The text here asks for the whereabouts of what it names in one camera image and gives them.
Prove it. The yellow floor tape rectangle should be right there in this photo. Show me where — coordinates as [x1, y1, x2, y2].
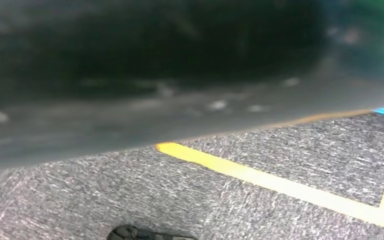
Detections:
[155, 109, 384, 228]

